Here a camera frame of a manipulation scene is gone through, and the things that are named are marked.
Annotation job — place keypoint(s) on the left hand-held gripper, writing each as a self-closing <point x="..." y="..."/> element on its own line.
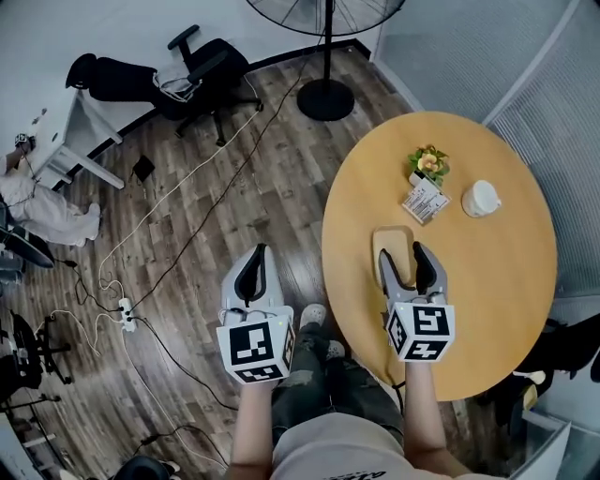
<point x="253" y="347"/>

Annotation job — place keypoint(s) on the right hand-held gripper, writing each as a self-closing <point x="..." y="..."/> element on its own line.
<point x="429" y="328"/>

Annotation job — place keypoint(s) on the cream square plastic dish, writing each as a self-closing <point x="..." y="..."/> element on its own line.
<point x="400" y="244"/>

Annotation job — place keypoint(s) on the person's right forearm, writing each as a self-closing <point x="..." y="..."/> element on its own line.
<point x="424" y="412"/>

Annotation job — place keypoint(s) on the person's left forearm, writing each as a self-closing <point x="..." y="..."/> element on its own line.
<point x="253" y="431"/>

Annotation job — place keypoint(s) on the white clog shoe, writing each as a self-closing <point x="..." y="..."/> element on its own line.
<point x="335" y="349"/>
<point x="312" y="315"/>

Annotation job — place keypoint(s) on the clear sign holder card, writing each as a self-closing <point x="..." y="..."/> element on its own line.
<point x="424" y="204"/>

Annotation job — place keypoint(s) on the round wooden table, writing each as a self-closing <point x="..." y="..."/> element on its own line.
<point x="492" y="281"/>

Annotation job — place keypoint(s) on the white cup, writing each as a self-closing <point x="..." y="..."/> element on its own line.
<point x="483" y="198"/>

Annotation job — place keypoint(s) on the small potted flower plant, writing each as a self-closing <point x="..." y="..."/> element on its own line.
<point x="429" y="161"/>

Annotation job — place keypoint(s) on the person's dark trousers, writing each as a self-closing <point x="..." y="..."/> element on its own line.
<point x="328" y="389"/>

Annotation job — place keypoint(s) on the white power strip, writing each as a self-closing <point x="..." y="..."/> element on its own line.
<point x="127" y="315"/>

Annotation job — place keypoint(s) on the cream coloured object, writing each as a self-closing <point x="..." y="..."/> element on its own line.
<point x="529" y="382"/>

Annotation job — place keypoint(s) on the small black floor box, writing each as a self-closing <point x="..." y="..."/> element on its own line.
<point x="143" y="168"/>

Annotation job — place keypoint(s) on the black headrest office chair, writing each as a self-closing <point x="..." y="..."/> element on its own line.
<point x="562" y="347"/>

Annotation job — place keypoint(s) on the person's light shirt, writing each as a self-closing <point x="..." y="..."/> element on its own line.
<point x="337" y="450"/>

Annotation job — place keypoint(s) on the black standing fan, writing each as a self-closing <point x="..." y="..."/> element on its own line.
<point x="325" y="98"/>

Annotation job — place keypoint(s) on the black round-seat chair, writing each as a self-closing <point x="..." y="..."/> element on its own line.
<point x="145" y="469"/>

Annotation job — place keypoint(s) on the grey cloth bundle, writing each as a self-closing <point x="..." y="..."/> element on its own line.
<point x="175" y="86"/>

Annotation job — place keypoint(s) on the black mesh-back office chair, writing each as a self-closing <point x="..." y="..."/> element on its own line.
<point x="28" y="248"/>

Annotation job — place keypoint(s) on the black star-base office chair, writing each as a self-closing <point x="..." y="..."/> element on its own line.
<point x="28" y="356"/>

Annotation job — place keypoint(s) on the black reclining office chair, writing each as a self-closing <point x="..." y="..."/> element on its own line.
<point x="211" y="56"/>

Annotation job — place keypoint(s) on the black tripod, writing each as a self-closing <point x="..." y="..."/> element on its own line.
<point x="28" y="403"/>

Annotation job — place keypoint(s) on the white desk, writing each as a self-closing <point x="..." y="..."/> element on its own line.
<point x="49" y="140"/>

